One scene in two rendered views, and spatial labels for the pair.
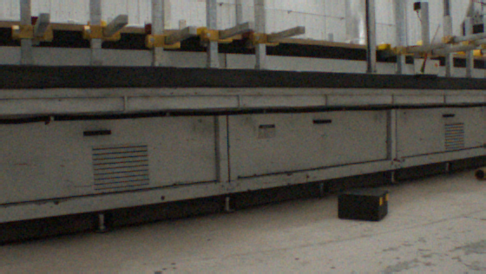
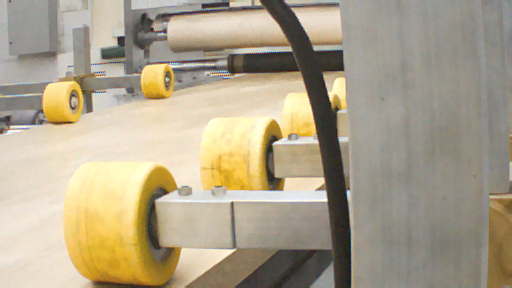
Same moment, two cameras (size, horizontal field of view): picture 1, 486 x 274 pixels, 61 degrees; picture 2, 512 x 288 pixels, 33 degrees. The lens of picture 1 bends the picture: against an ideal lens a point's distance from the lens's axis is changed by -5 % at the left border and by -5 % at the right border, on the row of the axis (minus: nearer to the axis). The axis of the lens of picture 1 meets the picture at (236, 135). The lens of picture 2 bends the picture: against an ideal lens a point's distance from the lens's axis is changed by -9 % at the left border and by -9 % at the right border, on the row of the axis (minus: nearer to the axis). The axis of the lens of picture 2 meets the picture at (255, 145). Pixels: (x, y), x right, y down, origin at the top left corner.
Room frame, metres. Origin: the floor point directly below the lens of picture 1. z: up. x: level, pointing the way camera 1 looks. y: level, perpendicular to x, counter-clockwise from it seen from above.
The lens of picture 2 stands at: (2.47, -1.01, 1.06)
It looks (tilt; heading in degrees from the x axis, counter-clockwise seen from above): 7 degrees down; 318
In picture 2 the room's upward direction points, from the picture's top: 3 degrees counter-clockwise
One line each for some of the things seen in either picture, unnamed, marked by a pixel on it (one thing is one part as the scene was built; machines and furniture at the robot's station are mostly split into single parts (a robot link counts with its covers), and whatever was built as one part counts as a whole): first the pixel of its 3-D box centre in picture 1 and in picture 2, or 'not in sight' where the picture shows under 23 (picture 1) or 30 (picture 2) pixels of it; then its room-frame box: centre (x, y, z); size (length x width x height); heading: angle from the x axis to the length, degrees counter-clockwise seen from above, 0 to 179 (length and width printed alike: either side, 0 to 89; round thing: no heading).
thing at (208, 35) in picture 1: (216, 35); not in sight; (1.88, 0.07, 0.84); 0.14 x 0.06 x 0.05; 120
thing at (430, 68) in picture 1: (427, 67); not in sight; (2.58, -1.19, 0.75); 0.26 x 0.01 x 0.10; 120
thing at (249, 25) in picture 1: (225, 35); not in sight; (1.85, 0.04, 0.84); 0.43 x 0.03 x 0.04; 30
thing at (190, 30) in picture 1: (170, 40); not in sight; (1.72, 0.25, 0.80); 0.43 x 0.03 x 0.04; 30
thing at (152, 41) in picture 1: (162, 42); not in sight; (1.75, 0.29, 0.81); 0.14 x 0.06 x 0.05; 120
